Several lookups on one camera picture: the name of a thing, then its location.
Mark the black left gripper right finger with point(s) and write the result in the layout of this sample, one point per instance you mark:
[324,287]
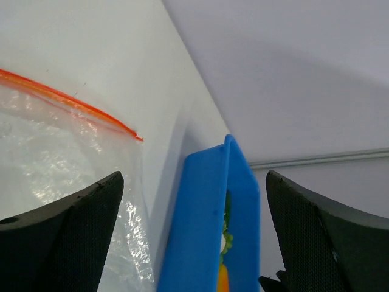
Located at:
[325,245]

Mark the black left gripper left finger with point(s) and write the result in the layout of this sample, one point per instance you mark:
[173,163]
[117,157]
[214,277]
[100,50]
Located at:
[61,246]

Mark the white cauliflower with leaves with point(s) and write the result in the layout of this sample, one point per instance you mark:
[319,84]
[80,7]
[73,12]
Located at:
[227,238]

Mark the clear zip top bag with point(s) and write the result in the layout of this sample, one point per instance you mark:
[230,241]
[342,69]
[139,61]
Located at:
[53,145]

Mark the orange yellow bell pepper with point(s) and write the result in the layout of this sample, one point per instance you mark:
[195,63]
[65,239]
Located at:
[223,279]

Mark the blue plastic bin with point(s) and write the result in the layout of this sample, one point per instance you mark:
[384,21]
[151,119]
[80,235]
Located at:
[191,260]

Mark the aluminium frame rail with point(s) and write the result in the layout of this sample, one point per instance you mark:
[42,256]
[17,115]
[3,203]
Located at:
[322,159]

